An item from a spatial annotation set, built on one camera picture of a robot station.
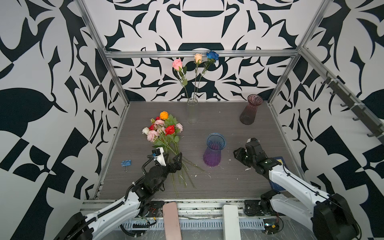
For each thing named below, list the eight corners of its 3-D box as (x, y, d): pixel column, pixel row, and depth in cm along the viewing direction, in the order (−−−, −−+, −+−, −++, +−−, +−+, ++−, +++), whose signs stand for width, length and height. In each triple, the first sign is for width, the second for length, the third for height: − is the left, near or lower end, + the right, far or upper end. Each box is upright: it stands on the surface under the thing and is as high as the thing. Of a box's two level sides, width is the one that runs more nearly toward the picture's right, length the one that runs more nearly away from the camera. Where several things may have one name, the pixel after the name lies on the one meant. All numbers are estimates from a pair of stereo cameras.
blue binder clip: (120, 171, 88) (118, 169, 85) (123, 162, 92) (121, 159, 89) (128, 171, 88) (126, 169, 85) (131, 162, 92) (129, 159, 89)
